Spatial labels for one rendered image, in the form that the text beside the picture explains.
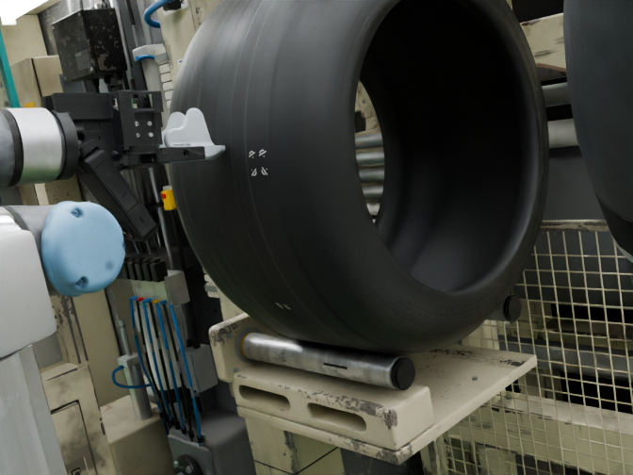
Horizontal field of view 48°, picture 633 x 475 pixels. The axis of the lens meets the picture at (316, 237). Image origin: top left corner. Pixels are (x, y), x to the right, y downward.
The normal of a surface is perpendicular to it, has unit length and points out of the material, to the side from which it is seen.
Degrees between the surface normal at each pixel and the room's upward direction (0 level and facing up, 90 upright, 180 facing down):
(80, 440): 90
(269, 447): 90
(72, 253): 90
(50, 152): 101
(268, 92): 69
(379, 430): 90
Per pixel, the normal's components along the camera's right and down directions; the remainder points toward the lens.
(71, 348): -0.71, 0.25
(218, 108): -0.73, -0.08
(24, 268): 0.88, -0.08
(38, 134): 0.65, -0.18
